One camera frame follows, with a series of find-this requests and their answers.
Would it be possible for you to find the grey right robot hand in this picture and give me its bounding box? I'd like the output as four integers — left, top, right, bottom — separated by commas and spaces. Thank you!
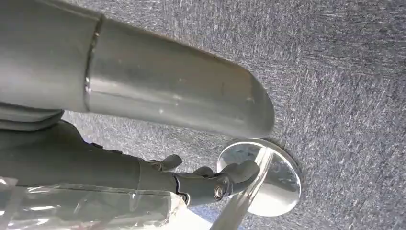
0, 0, 275, 207

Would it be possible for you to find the chrome stand with disc base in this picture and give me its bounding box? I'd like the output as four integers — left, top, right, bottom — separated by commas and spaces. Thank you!
209, 138, 302, 230

